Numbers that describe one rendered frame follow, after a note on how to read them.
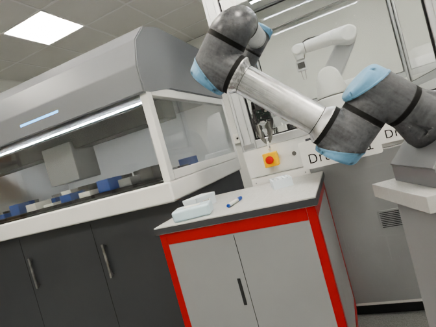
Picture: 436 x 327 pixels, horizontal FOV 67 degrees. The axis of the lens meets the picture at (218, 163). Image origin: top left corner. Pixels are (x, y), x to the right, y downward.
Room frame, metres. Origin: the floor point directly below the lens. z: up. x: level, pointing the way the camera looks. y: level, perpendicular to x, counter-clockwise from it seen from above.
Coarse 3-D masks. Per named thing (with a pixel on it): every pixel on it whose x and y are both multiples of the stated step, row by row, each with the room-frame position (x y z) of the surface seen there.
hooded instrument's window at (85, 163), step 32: (64, 128) 1.83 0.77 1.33; (96, 128) 1.76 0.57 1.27; (128, 128) 1.69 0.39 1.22; (192, 128) 2.09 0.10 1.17; (224, 128) 2.67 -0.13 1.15; (0, 160) 2.03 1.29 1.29; (32, 160) 1.94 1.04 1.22; (64, 160) 1.86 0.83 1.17; (96, 160) 1.78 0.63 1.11; (128, 160) 1.71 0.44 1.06; (192, 160) 1.97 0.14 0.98; (0, 192) 2.06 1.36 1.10; (32, 192) 1.97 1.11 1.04; (64, 192) 1.88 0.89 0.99; (96, 192) 1.80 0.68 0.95
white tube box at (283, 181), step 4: (280, 176) 1.51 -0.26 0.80; (284, 176) 1.47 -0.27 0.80; (288, 176) 1.43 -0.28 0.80; (272, 180) 1.45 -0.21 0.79; (276, 180) 1.40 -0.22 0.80; (280, 180) 1.40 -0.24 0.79; (284, 180) 1.39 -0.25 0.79; (288, 180) 1.39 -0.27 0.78; (292, 180) 1.39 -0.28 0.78; (272, 184) 1.41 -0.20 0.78; (276, 184) 1.40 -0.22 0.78; (280, 184) 1.40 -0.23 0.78; (284, 184) 1.39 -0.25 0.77; (288, 184) 1.39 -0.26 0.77; (292, 184) 1.39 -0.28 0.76; (276, 188) 1.40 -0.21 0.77; (280, 188) 1.40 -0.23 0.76
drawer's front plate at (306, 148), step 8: (376, 136) 1.20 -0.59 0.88; (304, 144) 1.29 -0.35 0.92; (312, 144) 1.28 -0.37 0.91; (376, 144) 1.21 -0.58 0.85; (304, 152) 1.30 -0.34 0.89; (312, 152) 1.29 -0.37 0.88; (368, 152) 1.22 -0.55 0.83; (376, 152) 1.21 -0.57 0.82; (304, 160) 1.30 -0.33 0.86; (312, 160) 1.29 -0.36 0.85; (320, 160) 1.28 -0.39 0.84; (328, 160) 1.27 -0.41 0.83; (304, 168) 1.30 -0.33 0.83; (312, 168) 1.29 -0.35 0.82
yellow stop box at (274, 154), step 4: (268, 152) 1.66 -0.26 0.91; (272, 152) 1.64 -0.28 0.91; (276, 152) 1.65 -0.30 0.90; (264, 156) 1.65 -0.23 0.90; (272, 156) 1.64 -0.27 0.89; (276, 156) 1.63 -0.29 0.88; (264, 160) 1.66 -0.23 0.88; (276, 160) 1.63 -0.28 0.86; (268, 164) 1.65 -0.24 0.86; (272, 164) 1.64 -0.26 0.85; (276, 164) 1.64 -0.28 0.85
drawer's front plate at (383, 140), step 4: (384, 128) 1.48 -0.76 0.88; (388, 128) 1.47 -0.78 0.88; (392, 128) 1.47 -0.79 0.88; (380, 132) 1.48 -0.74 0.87; (384, 132) 1.48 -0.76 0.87; (388, 132) 1.47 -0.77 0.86; (396, 132) 1.46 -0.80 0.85; (380, 136) 1.49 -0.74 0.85; (384, 136) 1.48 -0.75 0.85; (388, 136) 1.48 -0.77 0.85; (392, 136) 1.47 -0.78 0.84; (396, 136) 1.46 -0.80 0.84; (400, 136) 1.46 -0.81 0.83; (380, 140) 1.49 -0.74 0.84; (384, 140) 1.48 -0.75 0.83; (388, 140) 1.48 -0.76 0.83; (392, 140) 1.47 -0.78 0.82; (396, 140) 1.46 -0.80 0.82
